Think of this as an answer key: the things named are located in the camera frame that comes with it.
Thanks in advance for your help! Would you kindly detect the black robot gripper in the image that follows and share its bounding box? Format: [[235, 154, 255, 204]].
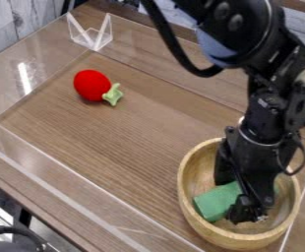
[[213, 126, 302, 224]]

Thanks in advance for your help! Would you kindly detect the clear acrylic corner bracket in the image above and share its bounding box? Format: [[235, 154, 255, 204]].
[[65, 13, 113, 52]]

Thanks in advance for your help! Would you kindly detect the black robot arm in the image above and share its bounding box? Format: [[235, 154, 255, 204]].
[[173, 0, 305, 224]]

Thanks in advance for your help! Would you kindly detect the black cable at bottom left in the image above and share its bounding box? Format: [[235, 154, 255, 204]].
[[0, 224, 46, 252]]

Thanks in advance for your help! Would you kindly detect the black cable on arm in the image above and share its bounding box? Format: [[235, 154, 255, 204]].
[[138, 0, 231, 79]]

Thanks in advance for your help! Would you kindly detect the brown wooden bowl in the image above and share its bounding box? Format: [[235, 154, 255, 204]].
[[177, 138, 300, 251]]

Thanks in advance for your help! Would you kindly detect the clear acrylic tray wall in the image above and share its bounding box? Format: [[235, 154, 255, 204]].
[[0, 125, 204, 252]]

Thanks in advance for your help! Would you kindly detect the green rectangular block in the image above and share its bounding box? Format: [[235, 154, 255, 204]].
[[191, 181, 258, 223]]

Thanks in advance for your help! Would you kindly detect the red plush strawberry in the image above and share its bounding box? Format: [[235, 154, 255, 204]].
[[73, 69, 122, 106]]

